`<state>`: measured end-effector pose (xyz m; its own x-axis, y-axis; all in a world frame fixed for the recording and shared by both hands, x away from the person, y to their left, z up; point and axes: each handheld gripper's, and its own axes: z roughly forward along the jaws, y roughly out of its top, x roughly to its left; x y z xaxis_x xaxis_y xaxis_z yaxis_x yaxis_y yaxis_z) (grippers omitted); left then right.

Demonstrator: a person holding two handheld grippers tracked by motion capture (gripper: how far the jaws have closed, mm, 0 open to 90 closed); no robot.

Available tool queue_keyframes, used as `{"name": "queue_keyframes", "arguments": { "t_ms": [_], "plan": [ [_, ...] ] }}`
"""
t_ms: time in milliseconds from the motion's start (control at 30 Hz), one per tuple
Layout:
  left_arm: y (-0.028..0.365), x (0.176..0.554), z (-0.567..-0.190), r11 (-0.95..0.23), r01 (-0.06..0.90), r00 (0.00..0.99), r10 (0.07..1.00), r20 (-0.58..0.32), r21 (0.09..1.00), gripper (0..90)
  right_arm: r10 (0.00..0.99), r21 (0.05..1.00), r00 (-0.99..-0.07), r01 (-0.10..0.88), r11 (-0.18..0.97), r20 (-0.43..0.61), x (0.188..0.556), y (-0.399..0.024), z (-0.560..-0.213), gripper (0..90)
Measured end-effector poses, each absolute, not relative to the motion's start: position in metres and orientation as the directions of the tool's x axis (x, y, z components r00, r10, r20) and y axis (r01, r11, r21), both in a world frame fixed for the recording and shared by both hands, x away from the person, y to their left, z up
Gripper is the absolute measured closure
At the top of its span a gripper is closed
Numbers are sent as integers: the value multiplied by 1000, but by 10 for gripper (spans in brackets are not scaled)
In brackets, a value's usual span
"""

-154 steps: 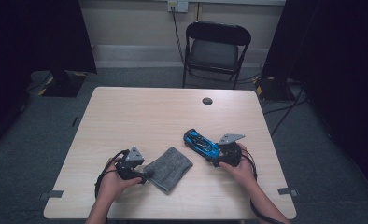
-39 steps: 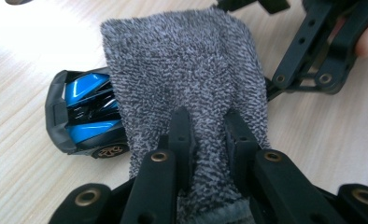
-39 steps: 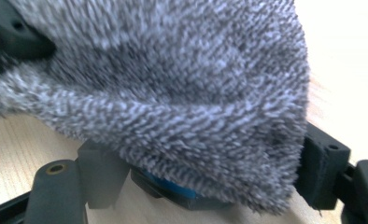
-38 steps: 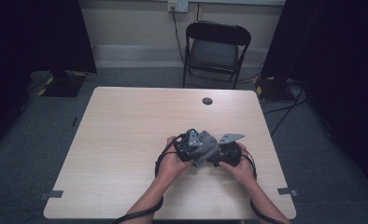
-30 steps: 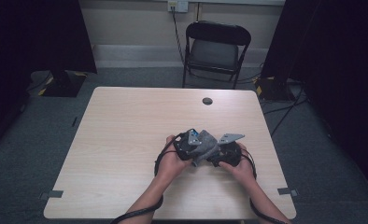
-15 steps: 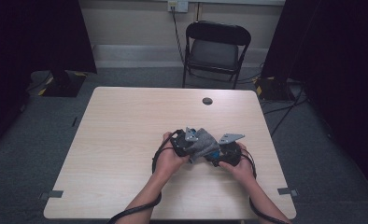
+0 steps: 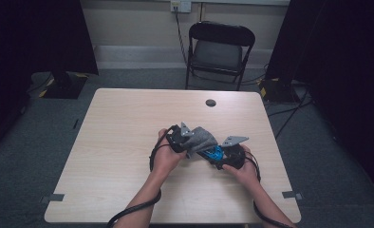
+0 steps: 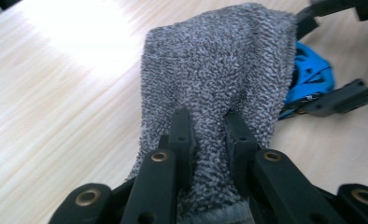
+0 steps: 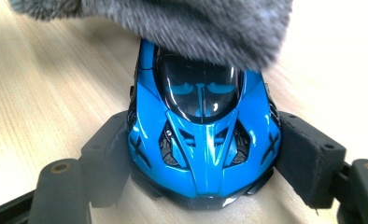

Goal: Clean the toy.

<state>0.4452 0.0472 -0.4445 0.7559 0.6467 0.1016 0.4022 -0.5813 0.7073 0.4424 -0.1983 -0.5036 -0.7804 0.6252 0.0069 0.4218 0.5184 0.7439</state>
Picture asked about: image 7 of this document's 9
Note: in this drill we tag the black floor box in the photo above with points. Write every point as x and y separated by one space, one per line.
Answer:
278 91

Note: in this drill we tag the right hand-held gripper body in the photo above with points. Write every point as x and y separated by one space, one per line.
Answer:
234 155

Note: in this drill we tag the grey tape strip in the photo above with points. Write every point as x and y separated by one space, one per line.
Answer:
53 198
291 194

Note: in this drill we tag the round table grommet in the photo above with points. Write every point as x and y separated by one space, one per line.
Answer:
210 103

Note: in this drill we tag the black folding chair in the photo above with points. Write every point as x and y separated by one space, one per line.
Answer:
218 53

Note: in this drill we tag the dark curtain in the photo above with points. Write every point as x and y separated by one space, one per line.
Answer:
33 38
343 63

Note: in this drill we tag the person's left hand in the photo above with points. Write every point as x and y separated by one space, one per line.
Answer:
164 161

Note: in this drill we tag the white wall socket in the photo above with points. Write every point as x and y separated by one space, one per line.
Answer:
181 5

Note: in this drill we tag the black stand base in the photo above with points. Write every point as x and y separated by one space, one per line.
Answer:
65 87

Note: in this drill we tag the grey towel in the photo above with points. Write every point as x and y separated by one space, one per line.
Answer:
202 139

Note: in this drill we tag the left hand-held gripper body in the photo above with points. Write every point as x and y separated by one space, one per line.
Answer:
179 139

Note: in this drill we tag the blue toy car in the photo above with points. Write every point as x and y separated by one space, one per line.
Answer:
215 153

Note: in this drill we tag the person's right hand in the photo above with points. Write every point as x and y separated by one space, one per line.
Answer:
246 172

